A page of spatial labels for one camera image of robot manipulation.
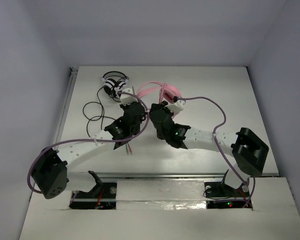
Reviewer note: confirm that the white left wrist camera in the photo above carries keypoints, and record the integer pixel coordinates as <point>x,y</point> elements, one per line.
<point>127,95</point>

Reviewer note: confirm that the white black headphones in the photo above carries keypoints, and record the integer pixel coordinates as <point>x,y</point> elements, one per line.
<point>114,82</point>

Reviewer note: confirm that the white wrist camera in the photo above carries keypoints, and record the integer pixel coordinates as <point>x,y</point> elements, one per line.
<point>176,105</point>
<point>127,95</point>

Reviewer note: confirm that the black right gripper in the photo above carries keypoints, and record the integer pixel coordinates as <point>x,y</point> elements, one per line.
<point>161,106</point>

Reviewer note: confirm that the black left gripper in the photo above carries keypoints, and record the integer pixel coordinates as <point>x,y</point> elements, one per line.
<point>134,107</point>

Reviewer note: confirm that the metal base rail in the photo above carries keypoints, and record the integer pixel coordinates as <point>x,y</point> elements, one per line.
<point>114,175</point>

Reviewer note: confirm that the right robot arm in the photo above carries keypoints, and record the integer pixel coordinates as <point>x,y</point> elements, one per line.
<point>248,150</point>

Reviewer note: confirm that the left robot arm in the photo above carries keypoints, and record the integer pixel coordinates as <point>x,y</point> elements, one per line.
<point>51,167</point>

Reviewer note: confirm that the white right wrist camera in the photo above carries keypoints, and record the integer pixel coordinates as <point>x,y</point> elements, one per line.
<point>176,105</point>

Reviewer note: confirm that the pink headphones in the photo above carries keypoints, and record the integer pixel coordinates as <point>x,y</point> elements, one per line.
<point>167,92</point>

